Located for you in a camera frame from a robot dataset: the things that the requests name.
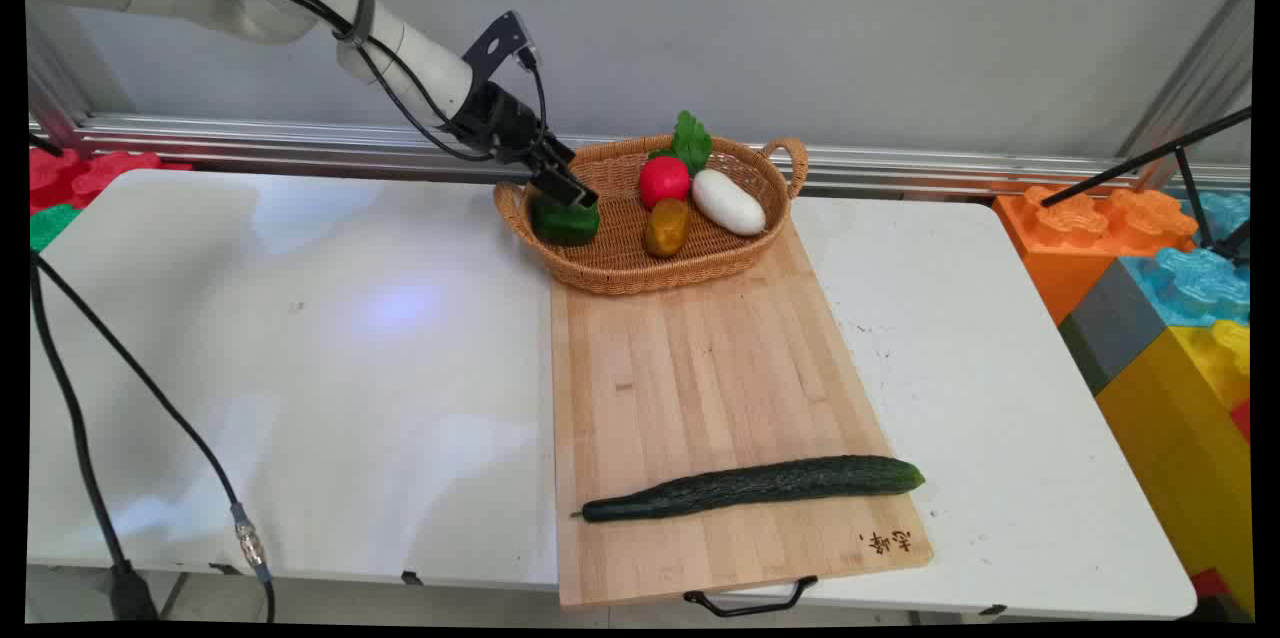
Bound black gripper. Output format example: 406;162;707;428
445;80;599;209

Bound long dark green cucumber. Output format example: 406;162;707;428
572;455;926;524

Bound green toy bell pepper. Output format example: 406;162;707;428
529;195;602;247

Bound red toy tomato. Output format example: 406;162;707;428
639;156;692;211

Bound woven wicker basket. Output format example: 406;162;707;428
493;135;809;296

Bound brown potato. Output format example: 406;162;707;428
645;198;691;258

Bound green toy lettuce leaf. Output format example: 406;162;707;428
648;110;714;177

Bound white toy radish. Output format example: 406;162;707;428
692;168;768;237

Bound wooden cutting board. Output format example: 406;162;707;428
550;216;935;609

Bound red giant building block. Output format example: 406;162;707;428
28;146;193;216

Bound green giant building block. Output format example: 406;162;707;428
28;203;83;253

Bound orange giant building block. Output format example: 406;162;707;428
992;184;1199;325

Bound grey giant building block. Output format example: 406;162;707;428
1058;258;1168;397

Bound black tripod stand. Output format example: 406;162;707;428
1040;106;1255;265

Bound blue giant building block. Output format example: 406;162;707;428
1120;190;1253;329

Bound yellow giant building block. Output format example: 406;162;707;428
1095;320;1255;611

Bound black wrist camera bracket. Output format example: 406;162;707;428
462;11;538;81

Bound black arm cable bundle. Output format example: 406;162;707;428
25;0;549;164

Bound aluminium frame rail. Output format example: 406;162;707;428
28;113;1253;201

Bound black metal board handle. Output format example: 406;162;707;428
683;575;819;618

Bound thin cable with metal connector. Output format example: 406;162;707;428
32;253;277;623

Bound thick black cable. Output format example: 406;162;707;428
28;263;159;623

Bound aluminium frame post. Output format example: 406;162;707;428
1115;0;1257;189

